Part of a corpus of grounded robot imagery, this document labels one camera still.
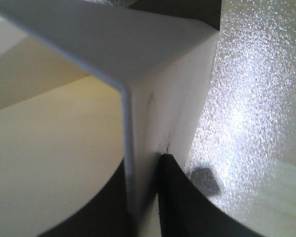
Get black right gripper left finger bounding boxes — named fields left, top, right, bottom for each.
left=40, top=161, right=136, bottom=237

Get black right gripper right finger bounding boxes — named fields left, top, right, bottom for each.
left=158, top=154, right=258, bottom=237

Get white plastic trash bin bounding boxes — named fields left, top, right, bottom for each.
left=0, top=0, right=222, bottom=237

